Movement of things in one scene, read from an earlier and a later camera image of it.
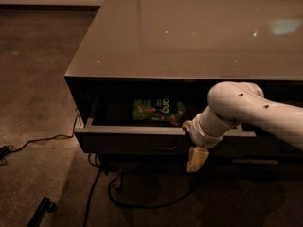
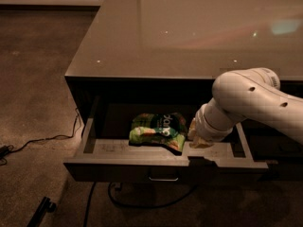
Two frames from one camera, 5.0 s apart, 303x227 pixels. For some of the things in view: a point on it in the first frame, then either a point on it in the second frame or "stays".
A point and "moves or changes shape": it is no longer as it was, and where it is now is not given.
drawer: [104, 126] moves or changes shape
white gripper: [198, 133] stays
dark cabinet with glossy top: [150, 60] stays
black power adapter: [4, 151] stays
